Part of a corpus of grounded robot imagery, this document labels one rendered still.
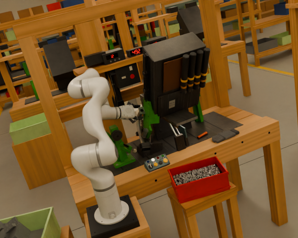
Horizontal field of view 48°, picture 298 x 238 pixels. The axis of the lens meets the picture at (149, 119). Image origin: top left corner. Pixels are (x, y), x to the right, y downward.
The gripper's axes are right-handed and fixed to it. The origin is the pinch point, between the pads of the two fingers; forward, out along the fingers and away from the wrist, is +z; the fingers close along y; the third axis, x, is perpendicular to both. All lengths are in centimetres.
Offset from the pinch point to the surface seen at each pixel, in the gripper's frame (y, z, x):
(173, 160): -39.6, 13.5, -3.2
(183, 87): -2.6, 18.6, -33.6
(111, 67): 31.4, -16.9, -10.1
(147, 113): -4.7, 2.5, -5.6
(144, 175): -46.5, -8.3, -0.3
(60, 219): -23, -40, 171
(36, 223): -62, -73, 15
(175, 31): 508, 356, 422
